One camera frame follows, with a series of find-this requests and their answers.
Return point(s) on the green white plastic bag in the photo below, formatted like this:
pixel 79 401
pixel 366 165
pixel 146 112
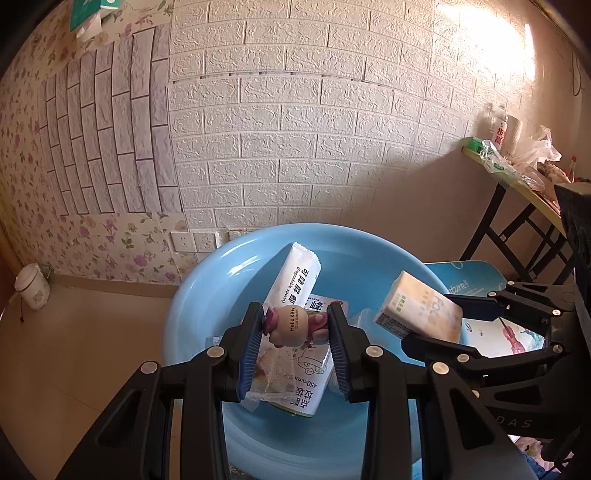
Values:
pixel 488 155

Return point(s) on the clear snack bag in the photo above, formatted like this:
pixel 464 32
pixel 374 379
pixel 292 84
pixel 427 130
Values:
pixel 273 379

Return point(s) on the beige tissue pack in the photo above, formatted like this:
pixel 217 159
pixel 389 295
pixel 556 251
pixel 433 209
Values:
pixel 414 307

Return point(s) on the bread in plastic bag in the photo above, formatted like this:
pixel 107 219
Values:
pixel 536 159

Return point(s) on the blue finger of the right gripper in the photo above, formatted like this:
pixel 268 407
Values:
pixel 519 302
pixel 429 350

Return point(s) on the white bottle red label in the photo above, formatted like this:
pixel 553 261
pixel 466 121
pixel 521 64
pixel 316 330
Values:
pixel 499 126

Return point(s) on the small white rice cooker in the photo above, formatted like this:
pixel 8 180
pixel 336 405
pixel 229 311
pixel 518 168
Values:
pixel 32 286

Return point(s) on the green wall tissue box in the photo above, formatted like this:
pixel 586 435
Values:
pixel 87 16

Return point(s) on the pink purple toy figure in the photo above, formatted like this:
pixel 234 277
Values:
pixel 292 326

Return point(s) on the green white bag roll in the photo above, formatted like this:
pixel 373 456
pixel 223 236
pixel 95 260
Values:
pixel 306 371

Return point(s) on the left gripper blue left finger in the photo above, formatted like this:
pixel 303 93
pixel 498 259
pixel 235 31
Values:
pixel 249 338

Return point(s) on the light blue plastic basin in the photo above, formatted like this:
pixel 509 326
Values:
pixel 291 425

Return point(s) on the white wall socket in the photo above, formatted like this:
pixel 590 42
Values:
pixel 183 242

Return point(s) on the yellow-edged folding table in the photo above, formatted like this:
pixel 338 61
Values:
pixel 538 215

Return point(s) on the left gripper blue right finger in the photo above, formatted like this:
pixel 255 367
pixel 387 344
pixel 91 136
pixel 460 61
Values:
pixel 339 341

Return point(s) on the white long spoon packet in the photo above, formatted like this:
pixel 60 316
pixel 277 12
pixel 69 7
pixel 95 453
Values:
pixel 296 279

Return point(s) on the stack of paper cups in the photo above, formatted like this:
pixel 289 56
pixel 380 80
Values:
pixel 512 136

